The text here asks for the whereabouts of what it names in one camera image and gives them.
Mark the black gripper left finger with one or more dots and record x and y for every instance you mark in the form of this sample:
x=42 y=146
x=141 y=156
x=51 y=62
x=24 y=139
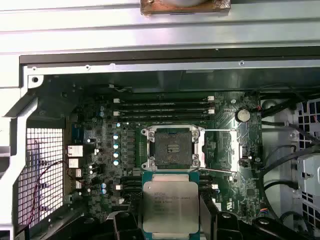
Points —
x=125 y=227

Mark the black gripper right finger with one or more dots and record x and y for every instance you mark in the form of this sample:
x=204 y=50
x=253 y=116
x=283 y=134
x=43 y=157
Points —
x=225 y=225

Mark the silver green CPU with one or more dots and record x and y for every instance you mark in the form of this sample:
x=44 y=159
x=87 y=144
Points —
x=170 y=200

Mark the silver socket cover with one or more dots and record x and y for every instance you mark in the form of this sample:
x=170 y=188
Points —
x=235 y=150

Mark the RAM slot white latches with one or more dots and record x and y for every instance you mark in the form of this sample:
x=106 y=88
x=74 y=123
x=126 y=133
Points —
x=162 y=111
x=162 y=99
x=131 y=187

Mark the CPU socket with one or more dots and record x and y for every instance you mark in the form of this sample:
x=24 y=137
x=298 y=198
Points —
x=172 y=147

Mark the green motherboard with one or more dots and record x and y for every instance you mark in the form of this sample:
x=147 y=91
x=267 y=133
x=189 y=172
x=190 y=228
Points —
x=247 y=180

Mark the blue top capacitor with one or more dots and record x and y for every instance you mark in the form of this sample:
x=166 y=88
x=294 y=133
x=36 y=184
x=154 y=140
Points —
x=102 y=114
x=115 y=163
x=115 y=136
x=118 y=124
x=102 y=108
x=115 y=155
x=115 y=146

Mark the silver rear port block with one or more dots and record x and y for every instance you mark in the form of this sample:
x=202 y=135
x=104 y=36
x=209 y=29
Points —
x=75 y=150
x=74 y=162

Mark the grey metal drive cage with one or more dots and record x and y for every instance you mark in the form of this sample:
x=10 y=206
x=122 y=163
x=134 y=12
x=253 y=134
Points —
x=310 y=170

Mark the silver coin cell battery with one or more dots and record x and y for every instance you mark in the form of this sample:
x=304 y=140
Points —
x=243 y=115

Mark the black grey PC case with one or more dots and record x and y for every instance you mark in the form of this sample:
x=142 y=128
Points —
x=150 y=66

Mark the brown square base plate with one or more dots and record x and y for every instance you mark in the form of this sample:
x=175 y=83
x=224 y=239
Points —
x=150 y=10

